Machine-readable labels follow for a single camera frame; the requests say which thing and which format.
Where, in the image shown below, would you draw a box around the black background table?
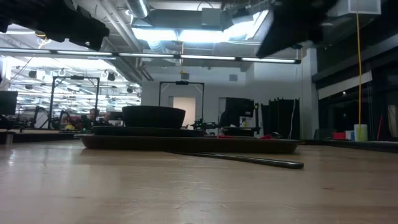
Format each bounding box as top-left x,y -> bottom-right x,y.
221,126 -> 262,137

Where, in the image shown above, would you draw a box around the person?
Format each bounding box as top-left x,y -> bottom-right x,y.
101,111 -> 113,126
86,108 -> 101,129
218,107 -> 239,128

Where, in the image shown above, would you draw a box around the translucent plastic cup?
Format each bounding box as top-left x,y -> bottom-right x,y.
353,124 -> 369,142

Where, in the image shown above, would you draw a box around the red cloth napkin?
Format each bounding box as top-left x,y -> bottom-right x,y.
216,134 -> 274,140

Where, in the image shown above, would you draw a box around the long ceiling light strip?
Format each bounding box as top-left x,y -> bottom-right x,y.
0,47 -> 302,65

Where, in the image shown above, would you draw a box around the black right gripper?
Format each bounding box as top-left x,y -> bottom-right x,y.
256,7 -> 307,58

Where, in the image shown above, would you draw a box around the silver ventilation duct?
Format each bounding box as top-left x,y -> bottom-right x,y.
126,0 -> 150,19

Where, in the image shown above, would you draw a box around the black wall screen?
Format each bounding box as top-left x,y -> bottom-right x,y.
224,96 -> 256,118

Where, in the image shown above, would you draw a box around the black curtain panels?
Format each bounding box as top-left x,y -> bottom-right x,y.
261,97 -> 301,140

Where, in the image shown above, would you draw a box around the white ceiling box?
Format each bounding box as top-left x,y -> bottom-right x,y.
347,0 -> 382,16

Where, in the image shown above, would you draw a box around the black round plate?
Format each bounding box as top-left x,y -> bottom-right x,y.
91,125 -> 206,138

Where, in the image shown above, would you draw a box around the black bowl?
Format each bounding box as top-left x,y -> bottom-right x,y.
121,105 -> 187,129

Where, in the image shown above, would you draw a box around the yellow power cable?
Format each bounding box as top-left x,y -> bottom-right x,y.
355,12 -> 364,141

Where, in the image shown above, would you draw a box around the brown plastic tray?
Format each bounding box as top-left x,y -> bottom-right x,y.
75,133 -> 305,154

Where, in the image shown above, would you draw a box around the black computer monitor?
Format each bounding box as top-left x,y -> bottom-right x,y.
0,90 -> 19,116

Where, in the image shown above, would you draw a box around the black aluminium table frame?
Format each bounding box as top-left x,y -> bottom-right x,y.
0,129 -> 398,154

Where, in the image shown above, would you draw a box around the black gantry frame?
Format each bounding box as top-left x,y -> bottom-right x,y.
158,80 -> 206,108
47,75 -> 101,130

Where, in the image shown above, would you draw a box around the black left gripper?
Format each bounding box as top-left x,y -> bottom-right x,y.
27,0 -> 110,51

